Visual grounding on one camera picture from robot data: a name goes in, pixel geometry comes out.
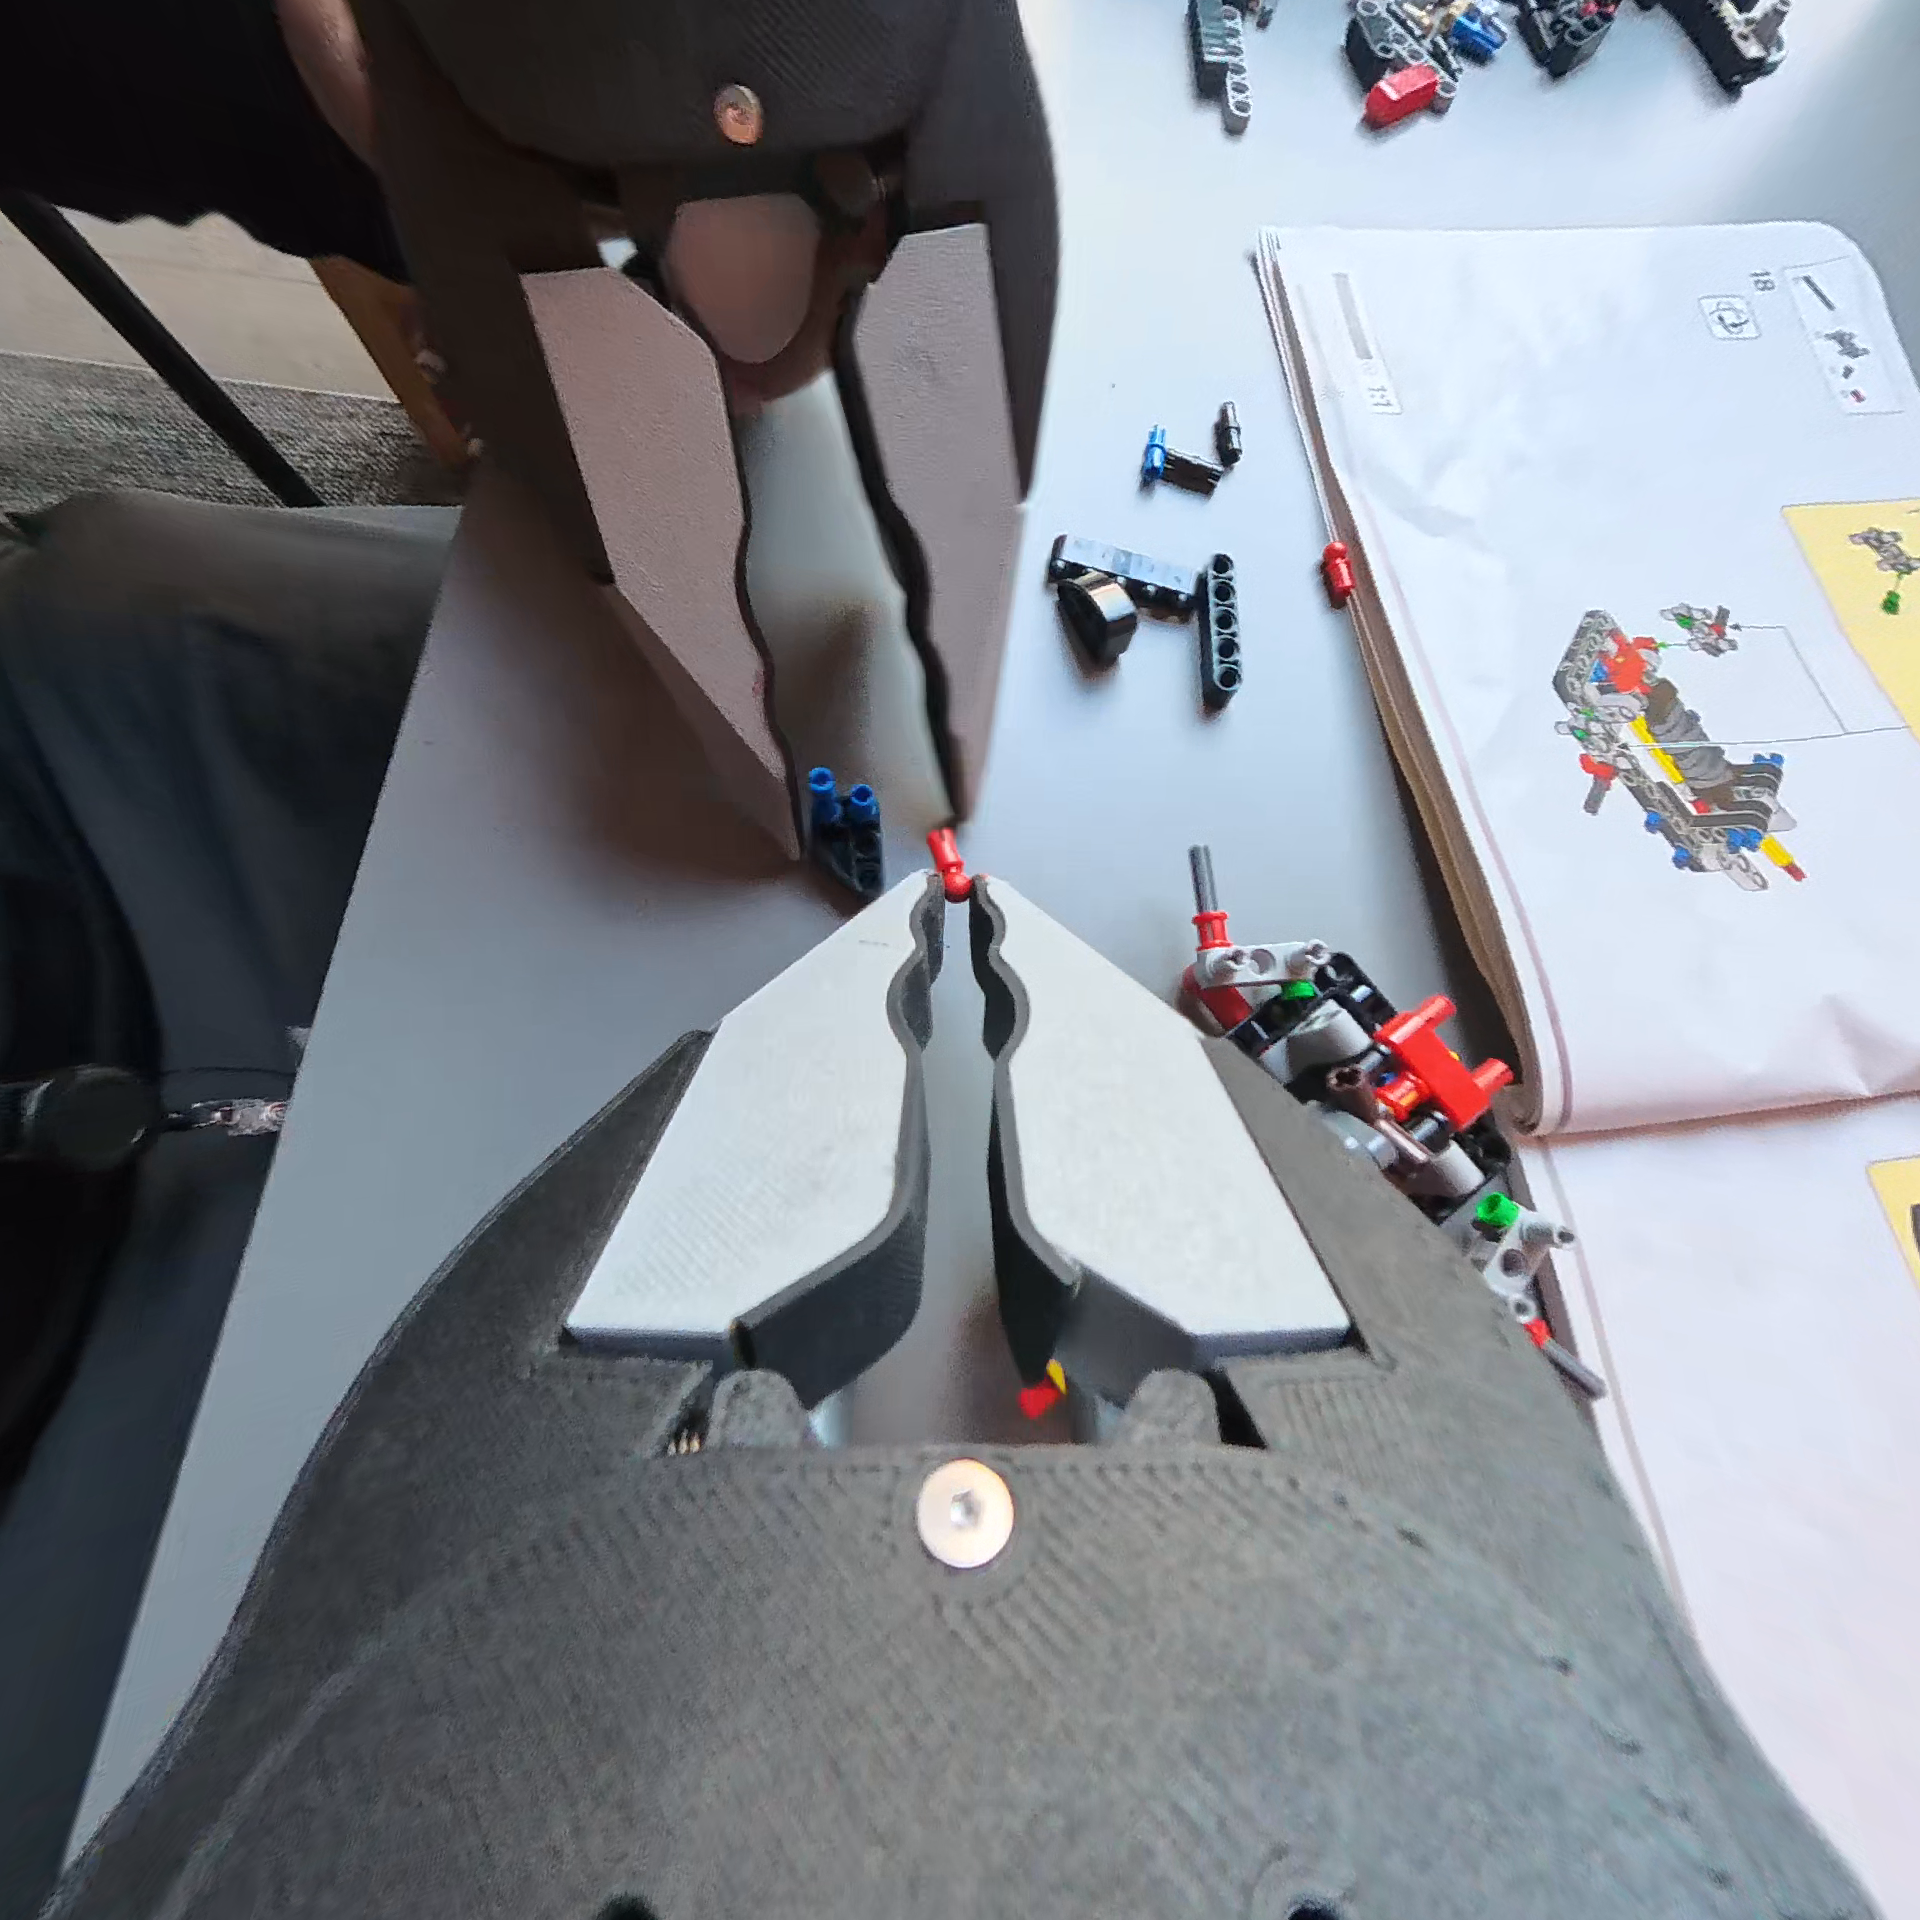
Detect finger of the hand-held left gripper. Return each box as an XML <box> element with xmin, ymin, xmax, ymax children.
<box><xmin>516</xmin><ymin>266</ymin><xmax>808</xmax><ymax>864</ymax></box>
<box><xmin>832</xmin><ymin>219</ymin><xmax>1032</xmax><ymax>829</ymax></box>

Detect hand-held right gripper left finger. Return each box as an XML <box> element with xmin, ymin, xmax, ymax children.
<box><xmin>566</xmin><ymin>870</ymin><xmax>950</xmax><ymax>1417</ymax></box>

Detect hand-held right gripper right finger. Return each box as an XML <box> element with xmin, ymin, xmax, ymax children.
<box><xmin>971</xmin><ymin>872</ymin><xmax>1351</xmax><ymax>1447</ymax></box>

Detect black angled lego piece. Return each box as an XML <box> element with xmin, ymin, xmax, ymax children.
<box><xmin>801</xmin><ymin>769</ymin><xmax>887</xmax><ymax>905</ymax></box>

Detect person's left forearm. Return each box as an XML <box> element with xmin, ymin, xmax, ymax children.
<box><xmin>0</xmin><ymin>0</ymin><xmax>409</xmax><ymax>283</ymax></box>

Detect long black lego beam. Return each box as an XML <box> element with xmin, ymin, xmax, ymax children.
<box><xmin>1043</xmin><ymin>533</ymin><xmax>1205</xmax><ymax>618</ymax></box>

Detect curved black lego piece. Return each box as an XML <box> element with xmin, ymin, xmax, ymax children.
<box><xmin>1053</xmin><ymin>574</ymin><xmax>1141</xmax><ymax>673</ymax></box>

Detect lego engine chassis assembly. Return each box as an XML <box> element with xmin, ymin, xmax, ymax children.
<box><xmin>1016</xmin><ymin>844</ymin><xmax>1609</xmax><ymax>1423</ymax></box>

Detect pile of loose lego pieces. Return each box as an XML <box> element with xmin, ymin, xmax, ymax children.
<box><xmin>1184</xmin><ymin>0</ymin><xmax>1798</xmax><ymax>140</ymax></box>

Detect lego instruction booklet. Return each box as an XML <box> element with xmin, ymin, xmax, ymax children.
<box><xmin>1251</xmin><ymin>222</ymin><xmax>1920</xmax><ymax>1920</ymax></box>

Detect person's left hand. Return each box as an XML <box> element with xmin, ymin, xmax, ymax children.
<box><xmin>660</xmin><ymin>193</ymin><xmax>837</xmax><ymax>403</ymax></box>

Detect person's grey trousers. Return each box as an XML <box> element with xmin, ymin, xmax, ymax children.
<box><xmin>0</xmin><ymin>495</ymin><xmax>461</xmax><ymax>1908</ymax></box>

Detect black metal bar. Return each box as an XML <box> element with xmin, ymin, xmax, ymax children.
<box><xmin>0</xmin><ymin>194</ymin><xmax>327</xmax><ymax>512</ymax></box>

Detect black badge reel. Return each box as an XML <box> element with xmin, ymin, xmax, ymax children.
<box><xmin>29</xmin><ymin>1064</ymin><xmax>161</xmax><ymax>1175</ymax></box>

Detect person's black jacket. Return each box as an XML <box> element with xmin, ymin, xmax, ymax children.
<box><xmin>0</xmin><ymin>840</ymin><xmax>170</xmax><ymax>1488</ymax></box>

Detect wooden post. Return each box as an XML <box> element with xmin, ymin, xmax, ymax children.
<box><xmin>305</xmin><ymin>252</ymin><xmax>486</xmax><ymax>471</ymax></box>

